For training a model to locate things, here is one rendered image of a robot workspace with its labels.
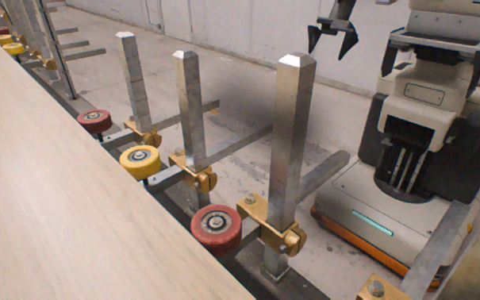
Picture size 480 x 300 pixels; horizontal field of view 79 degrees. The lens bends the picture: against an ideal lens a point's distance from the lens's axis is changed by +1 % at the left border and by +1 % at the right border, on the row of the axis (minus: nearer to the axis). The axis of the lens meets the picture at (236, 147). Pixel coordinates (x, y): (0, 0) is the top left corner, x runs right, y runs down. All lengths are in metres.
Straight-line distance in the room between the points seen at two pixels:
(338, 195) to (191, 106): 1.07
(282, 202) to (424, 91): 0.84
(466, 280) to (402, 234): 1.07
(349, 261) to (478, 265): 1.26
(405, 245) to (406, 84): 0.67
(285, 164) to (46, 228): 0.38
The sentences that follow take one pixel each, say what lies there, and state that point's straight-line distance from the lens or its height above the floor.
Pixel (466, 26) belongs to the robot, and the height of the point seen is 1.07.
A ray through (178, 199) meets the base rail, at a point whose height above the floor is 0.70.
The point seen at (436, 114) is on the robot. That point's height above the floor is 0.80.
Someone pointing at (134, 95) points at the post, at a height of 0.95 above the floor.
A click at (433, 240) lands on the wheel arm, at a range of 0.62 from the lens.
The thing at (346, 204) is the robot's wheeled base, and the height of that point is 0.26.
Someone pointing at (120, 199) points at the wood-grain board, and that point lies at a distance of 0.55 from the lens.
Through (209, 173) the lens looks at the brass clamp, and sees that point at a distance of 0.67.
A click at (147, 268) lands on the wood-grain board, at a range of 0.44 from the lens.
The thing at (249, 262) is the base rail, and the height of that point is 0.70.
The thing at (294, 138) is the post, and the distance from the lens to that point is 0.41.
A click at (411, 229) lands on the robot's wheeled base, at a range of 1.47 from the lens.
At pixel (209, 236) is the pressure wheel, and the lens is 0.45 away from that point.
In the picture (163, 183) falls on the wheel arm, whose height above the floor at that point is 0.82.
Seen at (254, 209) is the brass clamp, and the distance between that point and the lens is 0.56.
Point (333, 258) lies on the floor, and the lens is 1.61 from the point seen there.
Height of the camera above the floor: 1.25
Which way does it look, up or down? 34 degrees down
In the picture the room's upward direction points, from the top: 1 degrees counter-clockwise
